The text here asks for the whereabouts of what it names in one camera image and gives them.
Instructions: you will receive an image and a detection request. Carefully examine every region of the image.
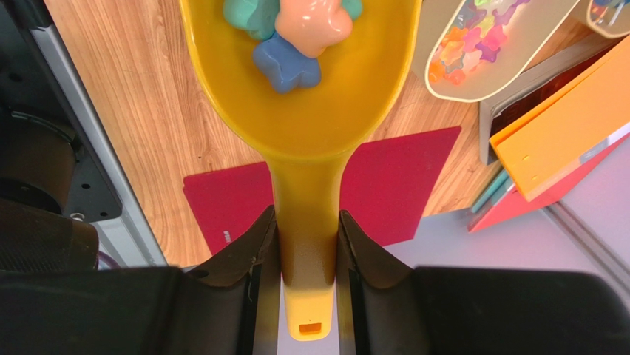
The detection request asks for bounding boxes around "beige tray of star candies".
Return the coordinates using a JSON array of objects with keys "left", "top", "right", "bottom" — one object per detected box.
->
[{"left": 411, "top": 1, "right": 577, "bottom": 103}]

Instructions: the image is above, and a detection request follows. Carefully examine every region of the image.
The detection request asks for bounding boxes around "red folder at back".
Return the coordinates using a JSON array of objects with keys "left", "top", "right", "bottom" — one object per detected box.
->
[{"left": 467, "top": 134, "right": 629, "bottom": 232}]

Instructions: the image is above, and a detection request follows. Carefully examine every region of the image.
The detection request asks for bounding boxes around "aluminium rail frame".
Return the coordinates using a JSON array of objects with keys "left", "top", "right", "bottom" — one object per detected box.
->
[{"left": 30, "top": 24, "right": 167, "bottom": 266}]

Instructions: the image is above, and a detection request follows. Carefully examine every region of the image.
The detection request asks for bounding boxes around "dark red folder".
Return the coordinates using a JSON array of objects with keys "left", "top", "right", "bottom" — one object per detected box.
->
[{"left": 183, "top": 126, "right": 461, "bottom": 254}]

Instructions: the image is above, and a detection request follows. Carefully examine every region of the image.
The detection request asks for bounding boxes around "teal book under folder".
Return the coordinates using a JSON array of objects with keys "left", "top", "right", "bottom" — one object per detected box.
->
[{"left": 470, "top": 169, "right": 514, "bottom": 214}]

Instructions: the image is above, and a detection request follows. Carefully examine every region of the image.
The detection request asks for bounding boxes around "yellow plastic scoop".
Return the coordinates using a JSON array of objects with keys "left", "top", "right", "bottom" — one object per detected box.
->
[{"left": 180, "top": 1, "right": 421, "bottom": 341}]

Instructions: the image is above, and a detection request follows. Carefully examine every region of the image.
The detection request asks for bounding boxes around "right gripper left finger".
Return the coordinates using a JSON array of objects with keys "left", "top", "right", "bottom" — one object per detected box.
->
[{"left": 1, "top": 207, "right": 280, "bottom": 354}]

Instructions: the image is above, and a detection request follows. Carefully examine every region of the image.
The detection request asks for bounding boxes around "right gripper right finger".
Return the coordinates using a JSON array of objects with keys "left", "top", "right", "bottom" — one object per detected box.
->
[{"left": 336, "top": 211, "right": 629, "bottom": 354}]

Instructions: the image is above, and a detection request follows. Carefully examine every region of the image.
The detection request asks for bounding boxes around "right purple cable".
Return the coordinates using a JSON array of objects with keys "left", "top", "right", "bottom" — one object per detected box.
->
[{"left": 97, "top": 251, "right": 121, "bottom": 271}]

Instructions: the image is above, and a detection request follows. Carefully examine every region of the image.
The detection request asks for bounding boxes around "orange folder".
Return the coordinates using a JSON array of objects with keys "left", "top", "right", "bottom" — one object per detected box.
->
[{"left": 490, "top": 38, "right": 629, "bottom": 201}]

